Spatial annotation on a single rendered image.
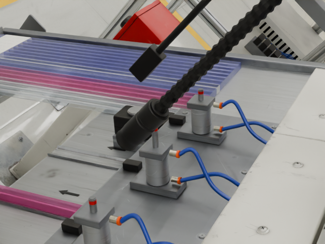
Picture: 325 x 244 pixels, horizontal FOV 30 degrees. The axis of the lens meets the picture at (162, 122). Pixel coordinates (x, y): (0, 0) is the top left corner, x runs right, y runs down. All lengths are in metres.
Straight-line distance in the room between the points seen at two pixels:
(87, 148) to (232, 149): 0.22
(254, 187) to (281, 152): 0.07
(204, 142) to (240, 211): 0.16
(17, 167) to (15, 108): 0.27
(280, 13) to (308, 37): 0.15
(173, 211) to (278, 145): 0.13
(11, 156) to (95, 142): 1.25
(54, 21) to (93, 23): 0.21
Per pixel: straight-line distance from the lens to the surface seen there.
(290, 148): 0.61
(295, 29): 2.43
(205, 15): 2.69
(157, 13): 1.53
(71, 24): 2.62
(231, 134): 0.68
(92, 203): 0.48
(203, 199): 0.57
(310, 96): 0.73
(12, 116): 2.15
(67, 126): 1.77
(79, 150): 0.79
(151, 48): 0.69
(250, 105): 0.88
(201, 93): 0.65
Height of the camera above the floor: 1.55
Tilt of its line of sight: 37 degrees down
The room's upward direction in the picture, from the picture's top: 47 degrees clockwise
